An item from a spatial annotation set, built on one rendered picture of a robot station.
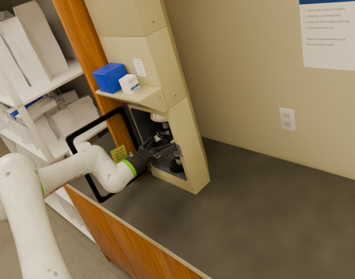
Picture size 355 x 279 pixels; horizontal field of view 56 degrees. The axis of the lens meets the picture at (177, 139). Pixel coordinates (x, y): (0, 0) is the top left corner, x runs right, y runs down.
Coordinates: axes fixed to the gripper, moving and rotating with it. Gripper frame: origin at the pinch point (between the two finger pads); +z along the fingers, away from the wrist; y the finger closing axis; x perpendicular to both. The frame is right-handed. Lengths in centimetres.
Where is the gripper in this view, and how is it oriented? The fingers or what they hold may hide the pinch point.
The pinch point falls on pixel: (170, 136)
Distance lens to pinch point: 159.3
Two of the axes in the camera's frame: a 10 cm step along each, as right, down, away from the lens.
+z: 6.8, -5.3, 5.1
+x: 2.6, 8.2, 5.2
